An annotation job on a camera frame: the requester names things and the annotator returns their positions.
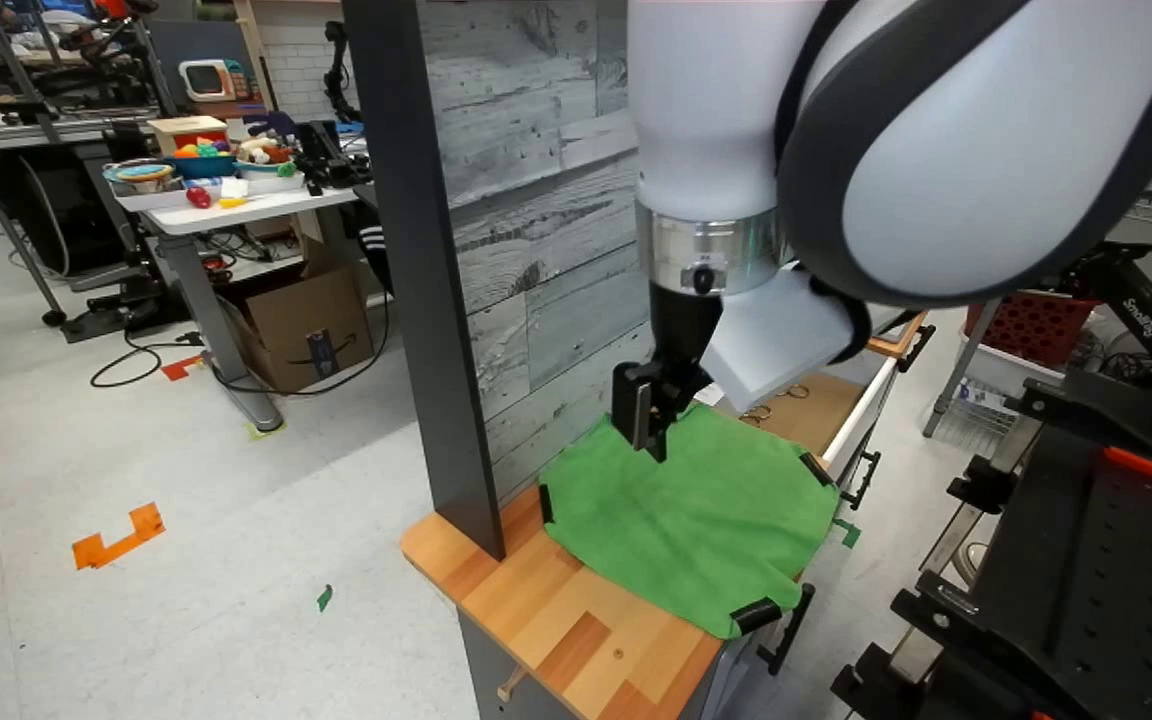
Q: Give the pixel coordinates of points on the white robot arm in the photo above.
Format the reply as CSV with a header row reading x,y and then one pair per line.
x,y
977,163

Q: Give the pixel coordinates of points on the black pegboard workbench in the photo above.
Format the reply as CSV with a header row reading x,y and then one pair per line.
x,y
1109,575

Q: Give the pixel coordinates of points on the white framed screen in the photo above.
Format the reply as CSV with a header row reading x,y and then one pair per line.
x,y
210,82

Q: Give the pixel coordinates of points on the wooden toy box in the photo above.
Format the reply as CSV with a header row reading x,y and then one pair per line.
x,y
187,130

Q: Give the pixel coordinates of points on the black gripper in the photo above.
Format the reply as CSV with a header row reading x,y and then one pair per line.
x,y
683,326

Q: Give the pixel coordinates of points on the white desk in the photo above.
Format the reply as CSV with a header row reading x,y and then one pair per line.
x,y
223,206

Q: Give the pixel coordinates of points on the black tape piece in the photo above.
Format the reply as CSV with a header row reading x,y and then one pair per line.
x,y
545,502
752,616

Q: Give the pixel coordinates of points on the red plastic crate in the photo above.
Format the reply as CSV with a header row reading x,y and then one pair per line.
x,y
1037,326

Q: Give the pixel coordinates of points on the wooden top drawer cabinet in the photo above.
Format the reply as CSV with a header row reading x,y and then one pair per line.
x,y
560,624

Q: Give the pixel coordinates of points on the cardboard box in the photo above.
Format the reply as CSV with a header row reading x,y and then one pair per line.
x,y
302,326

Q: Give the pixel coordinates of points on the open wooden drawer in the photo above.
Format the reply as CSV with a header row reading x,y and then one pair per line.
x,y
809,402

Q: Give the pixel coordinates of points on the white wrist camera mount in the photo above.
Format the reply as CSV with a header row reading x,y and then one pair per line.
x,y
778,342

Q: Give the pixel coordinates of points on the large orange floor tape mark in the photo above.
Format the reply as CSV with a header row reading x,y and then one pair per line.
x,y
102,546

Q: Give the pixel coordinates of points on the black vertical post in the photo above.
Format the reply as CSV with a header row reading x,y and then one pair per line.
x,y
419,266

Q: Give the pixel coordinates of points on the grey wood pattern panel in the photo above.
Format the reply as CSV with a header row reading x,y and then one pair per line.
x,y
537,200

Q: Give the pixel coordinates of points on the green towel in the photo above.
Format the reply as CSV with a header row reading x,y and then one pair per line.
x,y
698,521

